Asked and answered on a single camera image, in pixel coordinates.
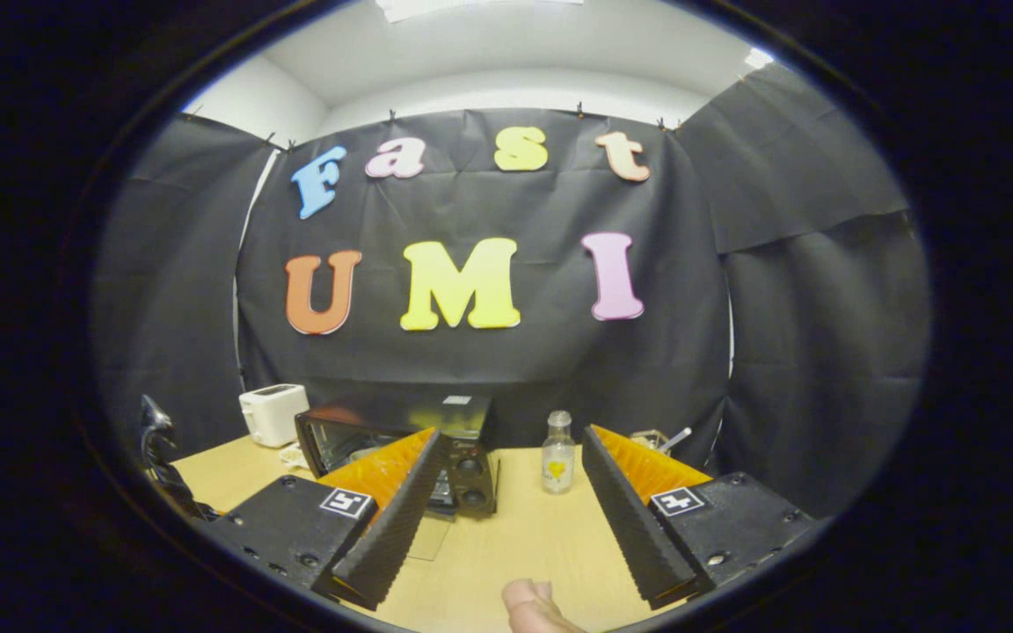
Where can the large ceiling light panel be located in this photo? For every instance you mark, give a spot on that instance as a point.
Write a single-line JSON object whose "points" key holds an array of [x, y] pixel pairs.
{"points": [[471, 7]]}

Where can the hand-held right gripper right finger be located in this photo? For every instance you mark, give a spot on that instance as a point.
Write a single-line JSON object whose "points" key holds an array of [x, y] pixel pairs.
{"points": [[630, 527]]}

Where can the clear plastic bottle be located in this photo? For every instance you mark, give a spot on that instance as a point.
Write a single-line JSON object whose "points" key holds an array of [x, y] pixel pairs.
{"points": [[557, 466]]}

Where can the black electric oven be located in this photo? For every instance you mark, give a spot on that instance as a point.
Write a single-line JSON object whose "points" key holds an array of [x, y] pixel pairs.
{"points": [[462, 413]]}

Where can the row of black clips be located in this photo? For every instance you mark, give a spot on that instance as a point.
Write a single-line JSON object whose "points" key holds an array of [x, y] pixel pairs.
{"points": [[391, 115]]}

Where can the small ceiling light panel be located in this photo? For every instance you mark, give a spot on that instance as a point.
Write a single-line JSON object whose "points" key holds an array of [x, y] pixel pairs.
{"points": [[758, 59]]}

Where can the white toaster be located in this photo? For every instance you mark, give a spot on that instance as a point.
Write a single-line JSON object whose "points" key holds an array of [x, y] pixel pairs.
{"points": [[271, 413]]}

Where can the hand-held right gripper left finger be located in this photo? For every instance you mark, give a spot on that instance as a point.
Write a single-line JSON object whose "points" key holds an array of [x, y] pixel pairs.
{"points": [[397, 532]]}

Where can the black backdrop cloth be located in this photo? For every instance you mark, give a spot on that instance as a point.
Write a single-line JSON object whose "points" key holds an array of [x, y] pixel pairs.
{"points": [[559, 369]]}

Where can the white straw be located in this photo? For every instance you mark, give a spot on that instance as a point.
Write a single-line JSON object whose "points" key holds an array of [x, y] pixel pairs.
{"points": [[681, 435]]}

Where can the clear glass cup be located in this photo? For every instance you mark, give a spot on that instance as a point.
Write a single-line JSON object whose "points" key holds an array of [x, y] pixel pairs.
{"points": [[647, 437]]}

